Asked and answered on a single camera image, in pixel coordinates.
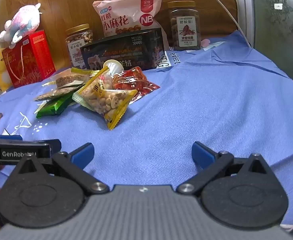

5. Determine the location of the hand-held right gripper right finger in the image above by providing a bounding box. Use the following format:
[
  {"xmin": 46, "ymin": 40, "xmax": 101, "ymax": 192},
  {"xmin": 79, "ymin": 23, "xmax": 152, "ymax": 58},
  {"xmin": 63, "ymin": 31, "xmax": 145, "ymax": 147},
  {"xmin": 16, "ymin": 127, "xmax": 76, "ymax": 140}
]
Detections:
[{"xmin": 176, "ymin": 141, "xmax": 275, "ymax": 196}]

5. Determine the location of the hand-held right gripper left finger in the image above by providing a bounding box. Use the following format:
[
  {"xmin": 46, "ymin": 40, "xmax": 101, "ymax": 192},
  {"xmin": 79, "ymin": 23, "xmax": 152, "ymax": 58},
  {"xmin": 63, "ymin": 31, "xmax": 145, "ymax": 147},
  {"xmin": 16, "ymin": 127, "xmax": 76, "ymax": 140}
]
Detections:
[{"xmin": 11, "ymin": 142, "xmax": 110, "ymax": 197}]

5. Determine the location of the green snack packet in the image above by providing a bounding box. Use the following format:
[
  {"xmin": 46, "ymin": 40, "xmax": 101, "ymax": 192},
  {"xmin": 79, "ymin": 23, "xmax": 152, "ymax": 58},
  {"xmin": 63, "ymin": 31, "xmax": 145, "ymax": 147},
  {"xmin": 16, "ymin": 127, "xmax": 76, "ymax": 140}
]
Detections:
[{"xmin": 36, "ymin": 92, "xmax": 77, "ymax": 119}]

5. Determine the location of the clear seed bar packet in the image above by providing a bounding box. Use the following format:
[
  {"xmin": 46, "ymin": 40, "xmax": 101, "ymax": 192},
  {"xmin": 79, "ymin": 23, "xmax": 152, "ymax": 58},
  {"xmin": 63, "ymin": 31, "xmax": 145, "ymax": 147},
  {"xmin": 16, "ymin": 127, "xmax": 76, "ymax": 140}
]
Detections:
[{"xmin": 34, "ymin": 84, "xmax": 85, "ymax": 102}]

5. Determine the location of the yellow nut snack packet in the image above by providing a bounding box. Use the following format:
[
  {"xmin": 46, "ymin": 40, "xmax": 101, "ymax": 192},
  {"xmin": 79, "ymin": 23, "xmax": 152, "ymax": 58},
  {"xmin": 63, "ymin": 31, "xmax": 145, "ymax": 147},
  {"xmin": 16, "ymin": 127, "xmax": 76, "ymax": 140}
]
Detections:
[
  {"xmin": 72, "ymin": 87, "xmax": 139, "ymax": 130},
  {"xmin": 79, "ymin": 66, "xmax": 112, "ymax": 98}
]

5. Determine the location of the clear round cake packet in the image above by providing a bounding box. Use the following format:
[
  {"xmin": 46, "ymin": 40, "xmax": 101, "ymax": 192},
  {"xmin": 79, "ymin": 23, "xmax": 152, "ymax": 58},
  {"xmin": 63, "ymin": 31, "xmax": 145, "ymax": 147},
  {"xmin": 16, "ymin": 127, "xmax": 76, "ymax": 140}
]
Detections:
[{"xmin": 43, "ymin": 67, "xmax": 92, "ymax": 88}]

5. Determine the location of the red date snack packet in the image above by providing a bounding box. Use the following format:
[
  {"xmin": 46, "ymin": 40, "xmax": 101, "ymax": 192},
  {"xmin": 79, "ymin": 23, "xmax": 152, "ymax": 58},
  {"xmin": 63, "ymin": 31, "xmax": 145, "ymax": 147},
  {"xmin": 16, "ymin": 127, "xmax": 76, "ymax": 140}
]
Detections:
[{"xmin": 112, "ymin": 66, "xmax": 160, "ymax": 98}]

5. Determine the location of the white jelly cup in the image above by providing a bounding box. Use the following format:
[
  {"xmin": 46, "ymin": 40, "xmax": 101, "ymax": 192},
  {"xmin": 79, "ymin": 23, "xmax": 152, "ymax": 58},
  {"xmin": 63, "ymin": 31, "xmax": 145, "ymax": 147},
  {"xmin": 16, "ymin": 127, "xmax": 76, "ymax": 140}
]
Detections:
[{"xmin": 103, "ymin": 59, "xmax": 124, "ymax": 76}]

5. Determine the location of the dark tin box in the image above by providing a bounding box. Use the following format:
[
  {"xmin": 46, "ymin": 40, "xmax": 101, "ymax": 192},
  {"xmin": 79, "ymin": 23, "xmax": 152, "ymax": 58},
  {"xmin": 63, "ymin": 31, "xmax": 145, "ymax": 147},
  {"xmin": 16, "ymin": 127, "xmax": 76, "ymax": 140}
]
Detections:
[{"xmin": 80, "ymin": 27, "xmax": 166, "ymax": 71}]

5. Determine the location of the blue printed cloth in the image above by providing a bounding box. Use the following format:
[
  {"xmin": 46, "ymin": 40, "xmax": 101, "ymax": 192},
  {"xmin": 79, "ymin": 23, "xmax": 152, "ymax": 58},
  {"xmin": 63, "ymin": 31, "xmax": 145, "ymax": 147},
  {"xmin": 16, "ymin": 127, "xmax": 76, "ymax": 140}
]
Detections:
[{"xmin": 0, "ymin": 30, "xmax": 293, "ymax": 230}]

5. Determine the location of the yellow duck plush toy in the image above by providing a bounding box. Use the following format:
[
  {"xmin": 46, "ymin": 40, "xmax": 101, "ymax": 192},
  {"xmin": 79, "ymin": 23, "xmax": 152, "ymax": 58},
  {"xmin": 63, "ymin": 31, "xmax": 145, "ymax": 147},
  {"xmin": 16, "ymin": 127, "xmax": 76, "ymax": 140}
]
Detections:
[{"xmin": 0, "ymin": 49, "xmax": 12, "ymax": 92}]

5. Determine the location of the red gift box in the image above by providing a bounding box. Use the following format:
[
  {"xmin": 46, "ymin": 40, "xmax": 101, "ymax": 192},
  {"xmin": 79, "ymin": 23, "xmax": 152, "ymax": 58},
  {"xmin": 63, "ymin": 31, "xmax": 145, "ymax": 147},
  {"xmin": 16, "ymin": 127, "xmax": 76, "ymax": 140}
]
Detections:
[{"xmin": 2, "ymin": 30, "xmax": 56, "ymax": 88}]

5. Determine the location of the cashew jar with gold lid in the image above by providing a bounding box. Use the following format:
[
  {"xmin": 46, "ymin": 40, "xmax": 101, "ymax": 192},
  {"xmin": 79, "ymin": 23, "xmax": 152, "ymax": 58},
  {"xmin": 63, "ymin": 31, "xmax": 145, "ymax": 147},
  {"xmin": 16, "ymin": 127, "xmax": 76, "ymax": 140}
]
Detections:
[{"xmin": 65, "ymin": 24, "xmax": 94, "ymax": 68}]

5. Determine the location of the pink white plush toy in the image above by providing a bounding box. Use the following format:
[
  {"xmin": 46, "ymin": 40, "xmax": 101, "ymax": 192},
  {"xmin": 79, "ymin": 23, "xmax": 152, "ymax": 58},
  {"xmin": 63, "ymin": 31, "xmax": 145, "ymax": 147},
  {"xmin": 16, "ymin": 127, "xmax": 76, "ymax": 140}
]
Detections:
[{"xmin": 0, "ymin": 2, "xmax": 41, "ymax": 48}]

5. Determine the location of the pecan jar with gold lid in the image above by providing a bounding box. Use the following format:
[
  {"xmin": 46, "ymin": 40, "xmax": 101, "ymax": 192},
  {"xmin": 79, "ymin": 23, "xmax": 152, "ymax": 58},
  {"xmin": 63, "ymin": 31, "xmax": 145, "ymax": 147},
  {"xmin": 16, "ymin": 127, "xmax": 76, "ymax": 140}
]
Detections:
[{"xmin": 167, "ymin": 1, "xmax": 202, "ymax": 51}]

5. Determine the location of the brown padded board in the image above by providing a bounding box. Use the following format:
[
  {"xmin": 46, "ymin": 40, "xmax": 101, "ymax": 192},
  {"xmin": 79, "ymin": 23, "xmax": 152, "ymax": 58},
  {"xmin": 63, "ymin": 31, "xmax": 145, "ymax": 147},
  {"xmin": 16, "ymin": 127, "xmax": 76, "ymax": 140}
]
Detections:
[{"xmin": 160, "ymin": 0, "xmax": 238, "ymax": 48}]

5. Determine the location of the wooden headboard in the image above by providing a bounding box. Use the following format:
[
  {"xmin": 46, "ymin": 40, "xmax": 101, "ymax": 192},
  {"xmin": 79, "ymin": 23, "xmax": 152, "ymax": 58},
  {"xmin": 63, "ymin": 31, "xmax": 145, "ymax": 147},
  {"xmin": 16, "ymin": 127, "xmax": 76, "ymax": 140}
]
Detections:
[{"xmin": 0, "ymin": 0, "xmax": 163, "ymax": 68}]

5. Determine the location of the pink snack bag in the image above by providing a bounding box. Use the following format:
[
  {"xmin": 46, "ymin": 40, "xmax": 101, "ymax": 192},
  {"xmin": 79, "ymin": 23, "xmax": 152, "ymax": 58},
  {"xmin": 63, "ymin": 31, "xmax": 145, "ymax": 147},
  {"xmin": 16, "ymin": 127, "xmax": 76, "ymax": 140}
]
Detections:
[{"xmin": 93, "ymin": 0, "xmax": 165, "ymax": 50}]

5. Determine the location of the patterned glass door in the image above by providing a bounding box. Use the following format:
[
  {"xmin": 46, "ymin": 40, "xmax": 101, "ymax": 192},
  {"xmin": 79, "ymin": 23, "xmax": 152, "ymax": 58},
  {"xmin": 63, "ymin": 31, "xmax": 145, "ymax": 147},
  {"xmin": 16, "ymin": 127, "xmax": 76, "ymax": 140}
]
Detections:
[{"xmin": 236, "ymin": 0, "xmax": 293, "ymax": 92}]

